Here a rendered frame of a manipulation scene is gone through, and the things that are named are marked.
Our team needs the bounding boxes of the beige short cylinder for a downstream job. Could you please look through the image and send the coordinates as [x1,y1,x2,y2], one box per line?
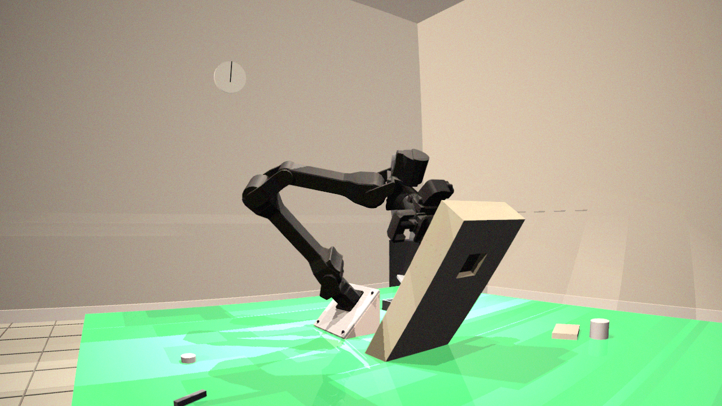
[181,353,196,364]

